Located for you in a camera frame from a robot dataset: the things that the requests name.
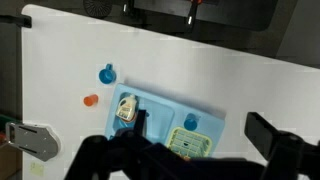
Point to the black tripod stand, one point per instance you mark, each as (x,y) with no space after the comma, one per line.
(191,15)

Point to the toy food in sink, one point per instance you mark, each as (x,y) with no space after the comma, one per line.
(126,107)

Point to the small orange plastic cup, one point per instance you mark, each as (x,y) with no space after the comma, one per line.
(90,100)

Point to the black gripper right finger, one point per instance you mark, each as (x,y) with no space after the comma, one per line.
(286,153)

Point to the yellow toy dish rack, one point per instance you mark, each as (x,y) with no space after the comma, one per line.
(190,143)

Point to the black table clamp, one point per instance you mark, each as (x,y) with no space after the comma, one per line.
(18,20)

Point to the light blue toy sink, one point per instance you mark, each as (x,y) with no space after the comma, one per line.
(160,116)

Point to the black round ribbed disc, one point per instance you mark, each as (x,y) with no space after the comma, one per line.
(97,7)

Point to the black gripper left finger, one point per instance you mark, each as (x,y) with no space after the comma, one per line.
(96,153)

